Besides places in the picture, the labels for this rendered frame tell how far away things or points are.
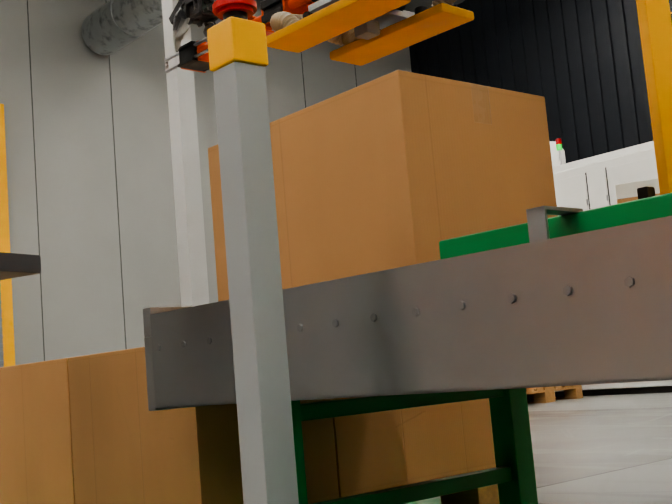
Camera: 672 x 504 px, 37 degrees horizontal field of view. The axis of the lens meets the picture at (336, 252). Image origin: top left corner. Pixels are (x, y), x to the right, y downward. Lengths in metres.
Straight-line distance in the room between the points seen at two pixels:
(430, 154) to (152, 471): 1.07
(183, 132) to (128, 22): 6.64
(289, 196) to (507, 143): 0.43
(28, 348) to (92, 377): 9.88
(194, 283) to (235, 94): 4.34
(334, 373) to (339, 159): 0.42
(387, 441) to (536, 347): 1.29
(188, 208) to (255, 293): 4.43
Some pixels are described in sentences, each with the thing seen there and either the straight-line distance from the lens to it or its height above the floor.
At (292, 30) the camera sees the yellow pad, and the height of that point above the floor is 1.14.
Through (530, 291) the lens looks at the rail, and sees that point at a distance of 1.34.
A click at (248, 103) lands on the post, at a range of 1.54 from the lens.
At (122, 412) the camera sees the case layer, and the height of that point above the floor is 0.39.
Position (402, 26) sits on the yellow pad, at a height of 1.14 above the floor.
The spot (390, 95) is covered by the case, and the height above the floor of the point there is 0.91.
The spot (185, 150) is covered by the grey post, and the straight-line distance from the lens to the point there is 5.97.
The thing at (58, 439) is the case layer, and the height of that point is 0.33.
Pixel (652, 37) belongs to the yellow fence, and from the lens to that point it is 2.16.
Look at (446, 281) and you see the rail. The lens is 1.43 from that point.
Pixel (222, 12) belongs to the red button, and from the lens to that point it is 1.61.
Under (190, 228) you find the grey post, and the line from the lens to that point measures 5.88.
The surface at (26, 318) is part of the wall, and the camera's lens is 12.50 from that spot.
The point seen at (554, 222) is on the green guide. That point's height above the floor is 0.63.
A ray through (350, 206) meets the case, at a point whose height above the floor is 0.74.
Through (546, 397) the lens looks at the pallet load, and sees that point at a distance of 9.58.
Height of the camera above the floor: 0.45
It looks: 7 degrees up
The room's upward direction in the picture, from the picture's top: 5 degrees counter-clockwise
